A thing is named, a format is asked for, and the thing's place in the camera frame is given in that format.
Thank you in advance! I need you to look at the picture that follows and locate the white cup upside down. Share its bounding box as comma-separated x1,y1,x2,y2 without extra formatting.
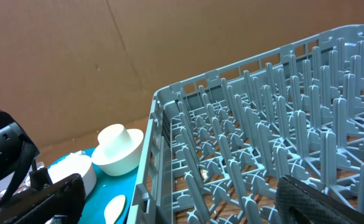
98,124,132,149

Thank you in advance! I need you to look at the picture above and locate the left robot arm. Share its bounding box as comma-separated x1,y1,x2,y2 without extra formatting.
0,110,39,206

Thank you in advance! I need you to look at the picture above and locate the yellow plastic spoon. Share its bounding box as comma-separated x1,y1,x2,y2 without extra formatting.
104,195,126,224

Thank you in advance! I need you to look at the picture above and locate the pink bowl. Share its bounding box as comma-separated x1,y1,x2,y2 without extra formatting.
46,150,98,197

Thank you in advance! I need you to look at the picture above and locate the pale green bowl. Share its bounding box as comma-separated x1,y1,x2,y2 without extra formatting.
91,129,144,176

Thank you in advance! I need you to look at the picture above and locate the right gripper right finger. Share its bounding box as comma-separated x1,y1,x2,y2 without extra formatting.
276,175,364,224

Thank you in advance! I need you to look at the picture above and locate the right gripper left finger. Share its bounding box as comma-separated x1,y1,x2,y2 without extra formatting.
0,174,86,224

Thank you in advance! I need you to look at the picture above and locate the grey dishwasher rack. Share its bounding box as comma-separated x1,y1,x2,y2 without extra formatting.
126,24,364,223

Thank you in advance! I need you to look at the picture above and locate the teal plastic tray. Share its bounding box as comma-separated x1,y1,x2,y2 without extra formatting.
46,147,139,224

